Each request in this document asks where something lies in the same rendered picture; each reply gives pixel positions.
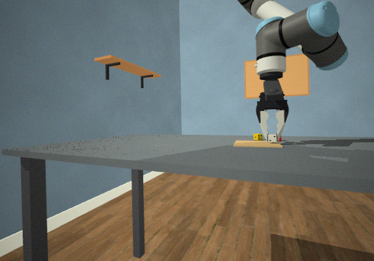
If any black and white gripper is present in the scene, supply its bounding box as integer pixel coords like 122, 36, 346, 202
256, 71, 289, 142

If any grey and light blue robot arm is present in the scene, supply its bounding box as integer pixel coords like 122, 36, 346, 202
237, 0, 348, 102

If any yellow die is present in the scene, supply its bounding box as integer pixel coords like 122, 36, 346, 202
254, 134, 262, 141

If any white die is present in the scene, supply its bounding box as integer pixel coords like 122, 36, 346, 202
268, 134, 277, 142

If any tan flat mat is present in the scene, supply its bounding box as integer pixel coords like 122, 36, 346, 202
233, 141, 283, 148

